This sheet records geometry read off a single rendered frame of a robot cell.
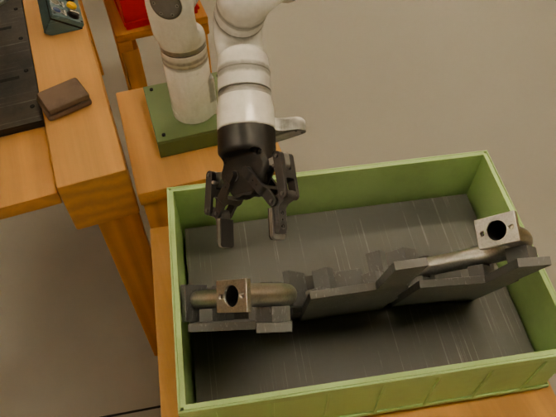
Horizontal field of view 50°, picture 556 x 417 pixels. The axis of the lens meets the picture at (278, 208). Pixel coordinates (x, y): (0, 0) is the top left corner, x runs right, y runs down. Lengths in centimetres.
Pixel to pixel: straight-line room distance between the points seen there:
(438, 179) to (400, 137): 133
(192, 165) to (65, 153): 26
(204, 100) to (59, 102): 31
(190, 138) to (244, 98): 54
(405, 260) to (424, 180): 44
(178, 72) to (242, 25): 42
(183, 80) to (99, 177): 26
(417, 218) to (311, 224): 21
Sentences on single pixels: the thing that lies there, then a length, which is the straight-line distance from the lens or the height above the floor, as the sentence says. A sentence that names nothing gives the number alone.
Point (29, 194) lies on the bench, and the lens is 127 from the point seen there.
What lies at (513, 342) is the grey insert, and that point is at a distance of 113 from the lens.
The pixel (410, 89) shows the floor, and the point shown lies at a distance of 275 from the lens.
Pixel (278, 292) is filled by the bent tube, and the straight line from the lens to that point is 76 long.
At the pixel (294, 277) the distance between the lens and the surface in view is 99.
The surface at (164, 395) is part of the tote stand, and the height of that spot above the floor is 79.
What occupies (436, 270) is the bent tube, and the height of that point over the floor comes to 99.
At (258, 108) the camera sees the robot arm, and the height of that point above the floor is 129.
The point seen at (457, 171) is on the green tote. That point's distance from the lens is 122.
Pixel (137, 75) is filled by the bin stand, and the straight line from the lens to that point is 182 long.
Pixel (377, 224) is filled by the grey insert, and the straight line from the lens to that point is 119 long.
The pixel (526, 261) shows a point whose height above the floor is 115.
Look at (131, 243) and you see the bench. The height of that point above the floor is 64.
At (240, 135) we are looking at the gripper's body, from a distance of 73.
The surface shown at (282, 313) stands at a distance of 77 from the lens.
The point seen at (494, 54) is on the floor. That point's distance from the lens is 305.
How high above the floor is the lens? 181
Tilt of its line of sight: 54 degrees down
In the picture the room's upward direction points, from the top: straight up
